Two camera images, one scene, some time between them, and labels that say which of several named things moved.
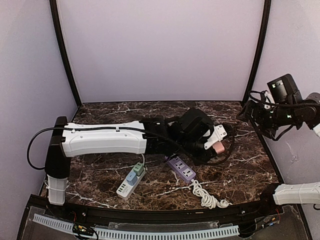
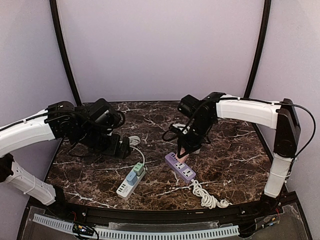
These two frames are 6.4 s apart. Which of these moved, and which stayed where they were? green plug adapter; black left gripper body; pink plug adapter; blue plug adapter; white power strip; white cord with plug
Moved: pink plug adapter; black left gripper body
Stayed: blue plug adapter; white cord with plug; white power strip; green plug adapter
